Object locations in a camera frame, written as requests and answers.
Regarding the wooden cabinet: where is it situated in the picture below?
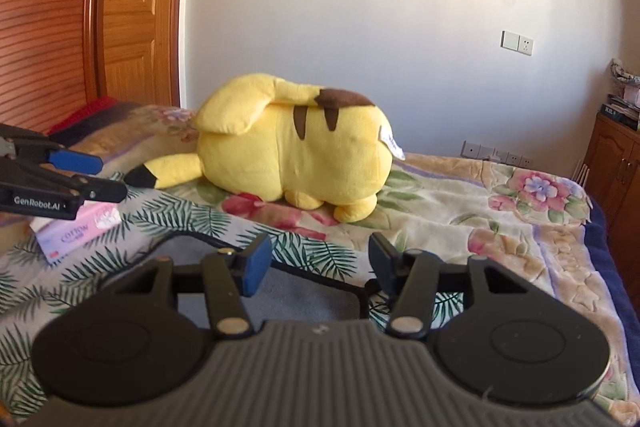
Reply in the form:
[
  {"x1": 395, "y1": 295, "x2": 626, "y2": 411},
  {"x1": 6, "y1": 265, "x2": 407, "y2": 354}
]
[{"x1": 582, "y1": 111, "x2": 640, "y2": 240}]

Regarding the floral blanket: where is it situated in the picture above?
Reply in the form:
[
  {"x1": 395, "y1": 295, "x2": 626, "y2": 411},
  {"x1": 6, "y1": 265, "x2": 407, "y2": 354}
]
[{"x1": 50, "y1": 104, "x2": 627, "y2": 358}]

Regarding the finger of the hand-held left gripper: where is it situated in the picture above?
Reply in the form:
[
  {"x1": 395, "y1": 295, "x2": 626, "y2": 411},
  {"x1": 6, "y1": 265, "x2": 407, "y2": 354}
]
[
  {"x1": 0, "y1": 124, "x2": 105, "y2": 176},
  {"x1": 0, "y1": 157, "x2": 129, "y2": 206}
]

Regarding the yellow plush toy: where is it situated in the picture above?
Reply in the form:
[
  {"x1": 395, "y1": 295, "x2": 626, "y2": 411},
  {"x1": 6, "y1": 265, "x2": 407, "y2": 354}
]
[{"x1": 123, "y1": 73, "x2": 407, "y2": 224}]

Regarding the stack of books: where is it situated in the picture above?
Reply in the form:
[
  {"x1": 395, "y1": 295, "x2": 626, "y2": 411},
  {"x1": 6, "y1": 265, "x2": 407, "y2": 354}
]
[{"x1": 599, "y1": 86, "x2": 640, "y2": 132}]

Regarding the white slatted rack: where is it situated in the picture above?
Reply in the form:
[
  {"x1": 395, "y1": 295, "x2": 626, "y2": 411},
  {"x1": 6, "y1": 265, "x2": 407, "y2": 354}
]
[{"x1": 572, "y1": 159, "x2": 593, "y2": 186}]

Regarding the wooden panel door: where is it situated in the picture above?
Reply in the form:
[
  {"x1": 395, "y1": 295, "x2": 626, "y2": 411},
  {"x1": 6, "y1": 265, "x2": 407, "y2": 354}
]
[{"x1": 96, "y1": 0, "x2": 192, "y2": 108}]

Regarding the pink tissue pack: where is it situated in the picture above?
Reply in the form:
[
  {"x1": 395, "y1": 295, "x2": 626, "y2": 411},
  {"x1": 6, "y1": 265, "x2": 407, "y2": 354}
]
[{"x1": 29, "y1": 201, "x2": 123, "y2": 266}]

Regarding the leaf print cloth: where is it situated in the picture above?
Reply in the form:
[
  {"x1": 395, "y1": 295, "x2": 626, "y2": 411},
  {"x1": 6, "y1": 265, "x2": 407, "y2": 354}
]
[{"x1": 0, "y1": 193, "x2": 632, "y2": 421}]

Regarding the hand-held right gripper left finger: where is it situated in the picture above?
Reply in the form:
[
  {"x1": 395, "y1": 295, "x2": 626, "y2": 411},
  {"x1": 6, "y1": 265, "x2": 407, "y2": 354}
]
[{"x1": 99, "y1": 234, "x2": 274, "y2": 341}]

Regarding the crumpled patterned cloth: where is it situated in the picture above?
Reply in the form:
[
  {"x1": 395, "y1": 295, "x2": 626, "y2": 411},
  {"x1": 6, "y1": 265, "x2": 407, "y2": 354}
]
[{"x1": 609, "y1": 58, "x2": 640, "y2": 84}]

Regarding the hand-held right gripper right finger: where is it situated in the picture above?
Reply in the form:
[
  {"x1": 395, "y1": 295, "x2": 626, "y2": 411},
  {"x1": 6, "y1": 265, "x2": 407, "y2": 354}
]
[{"x1": 367, "y1": 232, "x2": 545, "y2": 341}]

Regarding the grey towel with black edge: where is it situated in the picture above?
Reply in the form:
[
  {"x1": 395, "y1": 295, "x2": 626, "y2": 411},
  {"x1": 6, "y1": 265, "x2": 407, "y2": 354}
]
[{"x1": 134, "y1": 231, "x2": 367, "y2": 331}]

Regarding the row of wall sockets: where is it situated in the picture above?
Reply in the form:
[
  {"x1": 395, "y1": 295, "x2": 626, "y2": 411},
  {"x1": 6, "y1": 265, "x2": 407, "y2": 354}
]
[{"x1": 460, "y1": 140, "x2": 535, "y2": 168}]

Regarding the red cloth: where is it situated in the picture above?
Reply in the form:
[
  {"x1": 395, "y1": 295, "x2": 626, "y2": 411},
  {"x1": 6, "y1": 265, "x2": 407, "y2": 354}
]
[{"x1": 48, "y1": 95, "x2": 120, "y2": 136}]

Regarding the white wall switch plate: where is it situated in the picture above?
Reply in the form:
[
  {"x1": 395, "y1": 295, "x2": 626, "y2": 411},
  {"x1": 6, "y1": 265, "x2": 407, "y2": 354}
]
[{"x1": 501, "y1": 30, "x2": 535, "y2": 56}]

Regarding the wooden louvred door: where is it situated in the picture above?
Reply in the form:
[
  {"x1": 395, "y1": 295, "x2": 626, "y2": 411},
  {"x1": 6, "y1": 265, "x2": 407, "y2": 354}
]
[{"x1": 0, "y1": 0, "x2": 109, "y2": 136}]

